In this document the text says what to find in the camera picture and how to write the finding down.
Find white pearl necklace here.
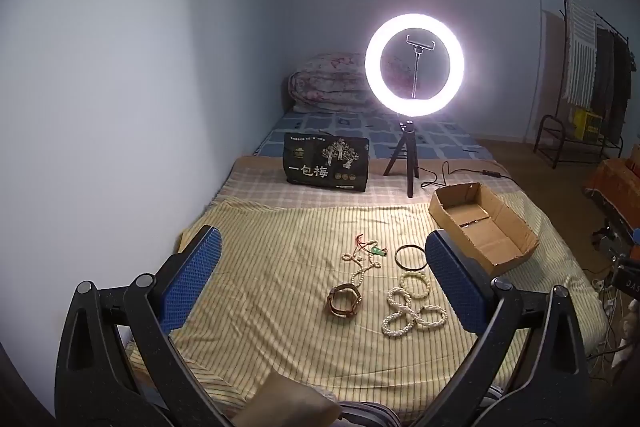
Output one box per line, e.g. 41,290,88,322
381,287,447,337

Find black power cable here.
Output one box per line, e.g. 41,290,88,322
419,161,513,188

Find yellow striped bed sheet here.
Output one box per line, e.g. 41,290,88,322
127,194,608,413

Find folded floral quilt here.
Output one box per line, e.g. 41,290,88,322
288,53,401,112

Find black clothes rack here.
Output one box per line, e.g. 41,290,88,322
560,0,640,158

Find red strap wristwatch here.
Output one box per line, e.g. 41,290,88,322
327,284,364,319

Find beige checked bed sheet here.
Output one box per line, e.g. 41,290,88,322
210,155,521,210

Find black phone holder pole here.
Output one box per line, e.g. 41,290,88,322
406,34,439,100

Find cream bead bracelet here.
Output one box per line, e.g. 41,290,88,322
399,272,431,300

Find orange cardboard box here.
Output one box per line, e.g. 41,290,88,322
585,158,640,228

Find dark hanging clothes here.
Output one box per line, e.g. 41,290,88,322
592,27,633,128

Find yellow box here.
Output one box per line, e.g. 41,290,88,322
572,107,604,140

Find small bead necklace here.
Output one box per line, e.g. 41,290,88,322
341,247,381,293

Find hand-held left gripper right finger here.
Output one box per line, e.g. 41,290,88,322
410,229,591,427

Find white ring light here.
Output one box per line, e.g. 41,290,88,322
364,12,466,114

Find black tripod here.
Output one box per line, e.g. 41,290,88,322
383,119,426,198

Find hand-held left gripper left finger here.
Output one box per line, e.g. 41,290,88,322
55,225,236,427

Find blue patterned bed sheet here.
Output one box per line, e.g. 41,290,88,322
252,109,488,158

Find black low metal rack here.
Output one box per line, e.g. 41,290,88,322
533,114,623,170

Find black bangle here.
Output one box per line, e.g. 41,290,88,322
395,244,427,269

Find red cord green pendant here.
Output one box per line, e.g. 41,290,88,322
352,234,388,258

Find black printed snack bag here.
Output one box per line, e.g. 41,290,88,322
283,133,371,192

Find striped hanging towel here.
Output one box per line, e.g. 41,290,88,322
562,0,598,105

